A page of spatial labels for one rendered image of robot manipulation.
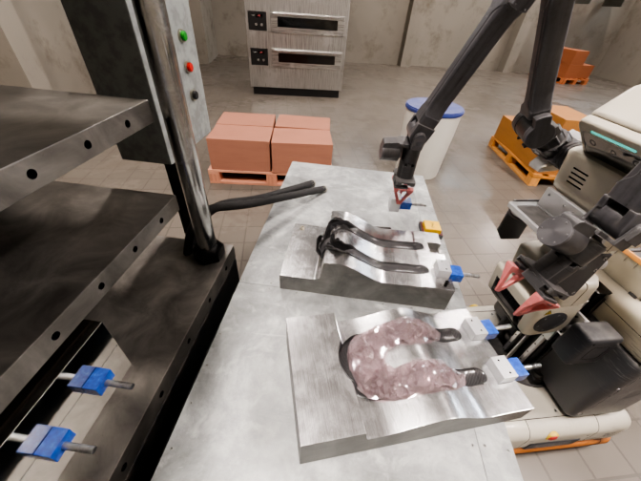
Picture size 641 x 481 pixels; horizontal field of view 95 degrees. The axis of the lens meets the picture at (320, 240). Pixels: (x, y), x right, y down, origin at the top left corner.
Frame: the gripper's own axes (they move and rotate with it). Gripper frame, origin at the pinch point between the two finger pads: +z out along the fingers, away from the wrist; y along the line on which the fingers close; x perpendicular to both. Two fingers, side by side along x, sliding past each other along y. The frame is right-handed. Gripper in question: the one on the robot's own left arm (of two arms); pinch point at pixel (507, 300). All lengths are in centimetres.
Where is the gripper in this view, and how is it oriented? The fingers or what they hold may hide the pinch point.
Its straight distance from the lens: 79.6
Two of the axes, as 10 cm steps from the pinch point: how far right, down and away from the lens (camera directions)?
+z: -5.0, 7.0, 5.1
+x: 8.6, 3.2, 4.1
